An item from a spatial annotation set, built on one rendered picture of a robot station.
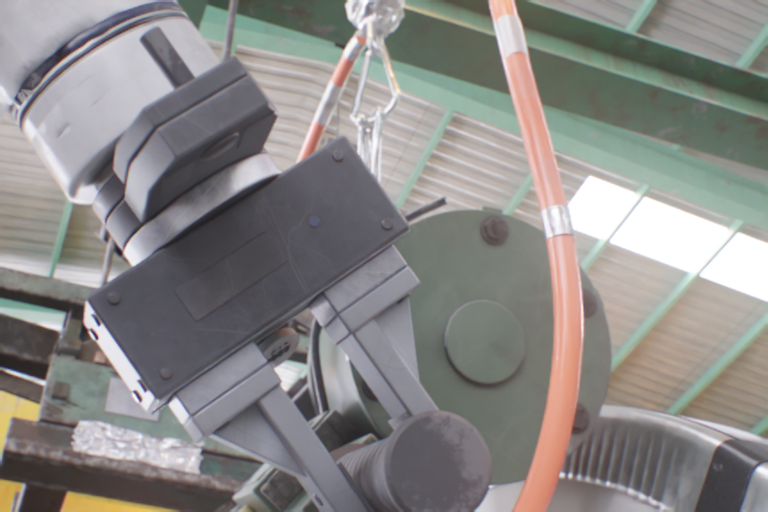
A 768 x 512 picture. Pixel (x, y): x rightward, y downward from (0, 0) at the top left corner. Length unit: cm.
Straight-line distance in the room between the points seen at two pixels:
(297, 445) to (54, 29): 19
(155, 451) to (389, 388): 115
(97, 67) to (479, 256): 24
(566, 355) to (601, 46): 351
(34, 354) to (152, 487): 29
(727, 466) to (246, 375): 23
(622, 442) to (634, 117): 329
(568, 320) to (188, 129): 21
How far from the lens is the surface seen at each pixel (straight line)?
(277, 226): 49
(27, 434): 162
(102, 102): 48
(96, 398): 166
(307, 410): 69
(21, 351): 177
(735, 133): 407
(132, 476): 161
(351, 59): 106
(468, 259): 62
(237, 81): 43
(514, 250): 63
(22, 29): 50
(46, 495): 173
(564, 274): 55
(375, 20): 99
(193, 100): 43
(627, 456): 66
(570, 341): 54
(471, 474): 44
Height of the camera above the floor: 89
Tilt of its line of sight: 41 degrees up
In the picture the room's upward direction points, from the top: straight up
